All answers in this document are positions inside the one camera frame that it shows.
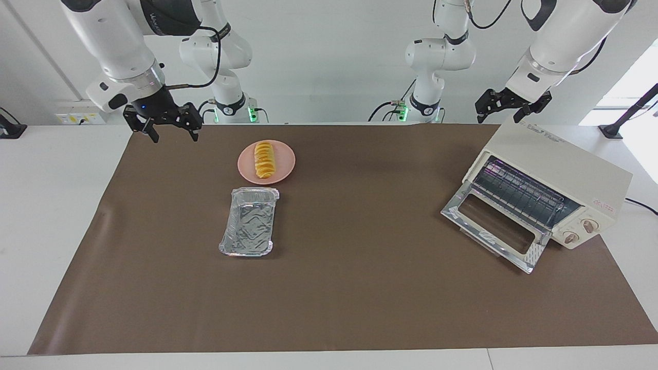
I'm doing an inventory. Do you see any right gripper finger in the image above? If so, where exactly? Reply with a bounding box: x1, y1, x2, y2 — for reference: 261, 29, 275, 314
123, 106, 160, 144
176, 102, 204, 142

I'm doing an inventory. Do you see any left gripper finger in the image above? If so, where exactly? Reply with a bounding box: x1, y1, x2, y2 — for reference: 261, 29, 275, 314
516, 91, 554, 124
475, 88, 503, 124

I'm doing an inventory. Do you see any sliced golden bread loaf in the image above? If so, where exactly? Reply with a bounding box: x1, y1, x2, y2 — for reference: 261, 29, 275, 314
253, 141, 278, 180

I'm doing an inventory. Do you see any aluminium foil tray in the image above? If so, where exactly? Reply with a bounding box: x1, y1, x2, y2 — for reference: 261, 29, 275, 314
218, 187, 280, 257

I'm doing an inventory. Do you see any white toaster oven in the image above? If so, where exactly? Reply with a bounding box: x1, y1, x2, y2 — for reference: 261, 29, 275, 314
462, 119, 634, 251

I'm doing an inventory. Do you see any glass oven door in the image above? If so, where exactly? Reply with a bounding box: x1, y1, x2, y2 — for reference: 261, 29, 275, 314
441, 184, 550, 274

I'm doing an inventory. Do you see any pink round plate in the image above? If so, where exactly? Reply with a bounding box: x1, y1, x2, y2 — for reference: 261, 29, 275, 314
236, 139, 297, 185

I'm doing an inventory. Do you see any black pole stand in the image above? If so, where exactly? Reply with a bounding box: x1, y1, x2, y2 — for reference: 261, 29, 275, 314
598, 82, 658, 140

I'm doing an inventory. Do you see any black clamp stand base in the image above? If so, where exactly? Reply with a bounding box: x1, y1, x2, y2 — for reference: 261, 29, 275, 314
0, 106, 28, 140

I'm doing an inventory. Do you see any brown table mat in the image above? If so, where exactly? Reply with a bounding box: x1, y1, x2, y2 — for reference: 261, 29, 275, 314
28, 123, 658, 356

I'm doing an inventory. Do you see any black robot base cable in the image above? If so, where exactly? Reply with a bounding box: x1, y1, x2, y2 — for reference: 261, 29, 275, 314
367, 79, 417, 123
197, 99, 217, 124

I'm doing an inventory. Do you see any white wall power outlet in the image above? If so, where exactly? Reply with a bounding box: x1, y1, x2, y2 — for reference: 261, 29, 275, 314
55, 105, 109, 125

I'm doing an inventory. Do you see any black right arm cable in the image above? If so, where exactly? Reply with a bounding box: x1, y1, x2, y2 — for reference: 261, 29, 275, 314
167, 25, 222, 90

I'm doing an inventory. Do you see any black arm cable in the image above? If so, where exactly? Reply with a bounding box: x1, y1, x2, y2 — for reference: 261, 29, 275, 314
463, 0, 609, 77
167, 25, 222, 90

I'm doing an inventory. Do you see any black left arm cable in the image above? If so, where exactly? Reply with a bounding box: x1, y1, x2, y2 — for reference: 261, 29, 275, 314
463, 0, 609, 77

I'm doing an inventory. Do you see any black printed velcro strap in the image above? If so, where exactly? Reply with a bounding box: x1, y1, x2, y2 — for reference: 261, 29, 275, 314
144, 0, 168, 37

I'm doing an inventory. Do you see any metal oven wire rack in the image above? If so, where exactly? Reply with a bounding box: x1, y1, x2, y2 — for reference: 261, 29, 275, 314
472, 156, 570, 230

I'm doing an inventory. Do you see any black oven power cord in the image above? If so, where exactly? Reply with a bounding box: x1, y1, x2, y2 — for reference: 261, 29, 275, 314
624, 197, 658, 216

